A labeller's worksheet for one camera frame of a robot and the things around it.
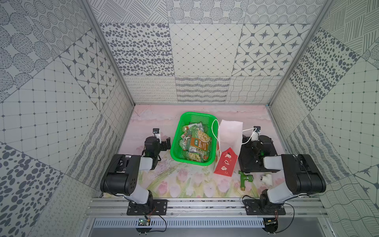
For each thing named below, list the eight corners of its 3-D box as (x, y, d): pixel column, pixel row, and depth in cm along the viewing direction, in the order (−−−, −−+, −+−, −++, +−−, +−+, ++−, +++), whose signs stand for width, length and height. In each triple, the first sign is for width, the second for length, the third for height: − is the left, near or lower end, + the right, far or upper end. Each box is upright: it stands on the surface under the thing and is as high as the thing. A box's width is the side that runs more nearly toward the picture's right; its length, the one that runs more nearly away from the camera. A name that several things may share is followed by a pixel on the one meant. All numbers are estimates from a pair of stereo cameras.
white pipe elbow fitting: (262, 185, 82) (264, 184, 80) (259, 175, 86) (261, 173, 84) (272, 185, 82) (274, 184, 80) (269, 175, 86) (271, 173, 84)
